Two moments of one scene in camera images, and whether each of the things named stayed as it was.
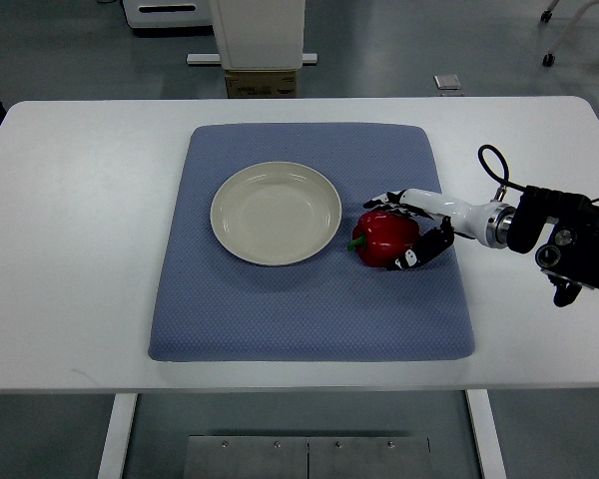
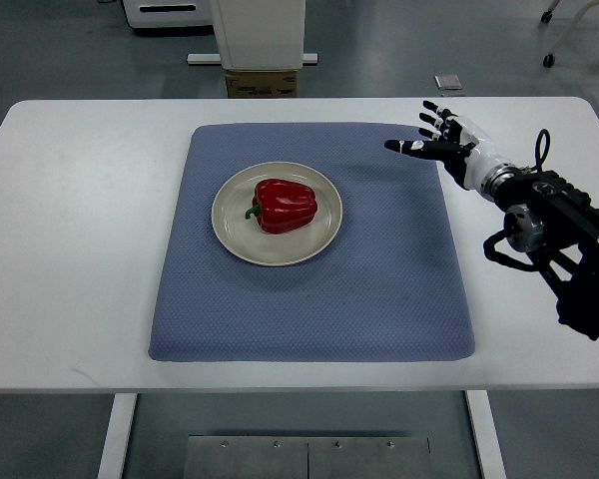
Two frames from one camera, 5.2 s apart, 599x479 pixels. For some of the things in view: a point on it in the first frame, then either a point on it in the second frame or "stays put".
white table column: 260,34 stays put
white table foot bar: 216,58 stays put
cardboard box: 261,85 stays put
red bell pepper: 379,236 -> 281,205
